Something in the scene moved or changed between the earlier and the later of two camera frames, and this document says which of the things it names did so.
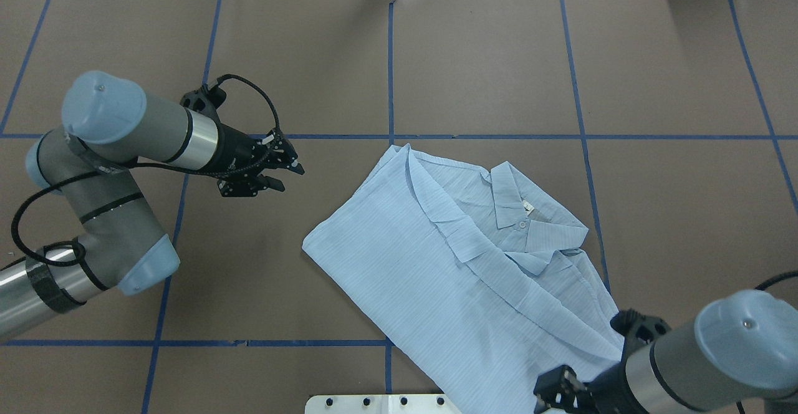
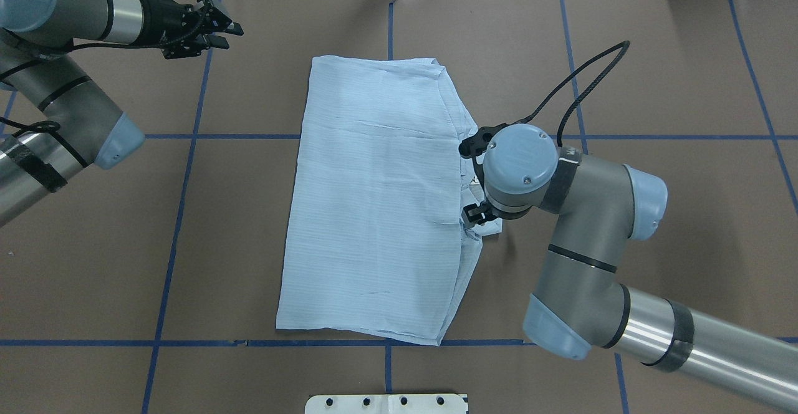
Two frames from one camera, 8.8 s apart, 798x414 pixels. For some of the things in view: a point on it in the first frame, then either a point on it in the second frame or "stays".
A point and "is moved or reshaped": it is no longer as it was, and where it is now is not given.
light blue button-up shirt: (477, 276) is moved or reshaped
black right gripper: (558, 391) to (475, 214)
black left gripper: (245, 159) to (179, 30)
